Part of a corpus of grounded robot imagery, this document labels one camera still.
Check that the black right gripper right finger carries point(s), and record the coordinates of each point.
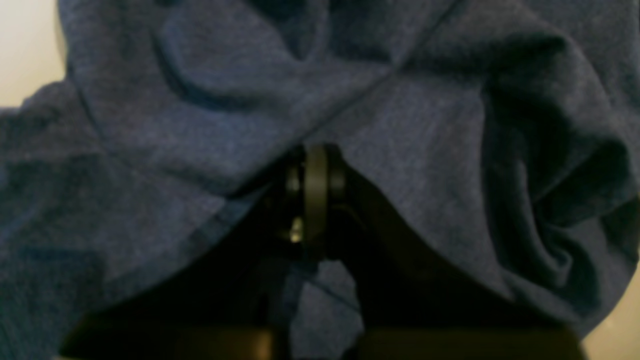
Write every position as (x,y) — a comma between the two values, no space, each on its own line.
(415,305)

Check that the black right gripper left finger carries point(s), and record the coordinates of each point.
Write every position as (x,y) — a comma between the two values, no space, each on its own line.
(234,303)

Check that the blue t-shirt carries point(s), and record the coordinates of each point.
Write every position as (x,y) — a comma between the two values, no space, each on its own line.
(505,133)

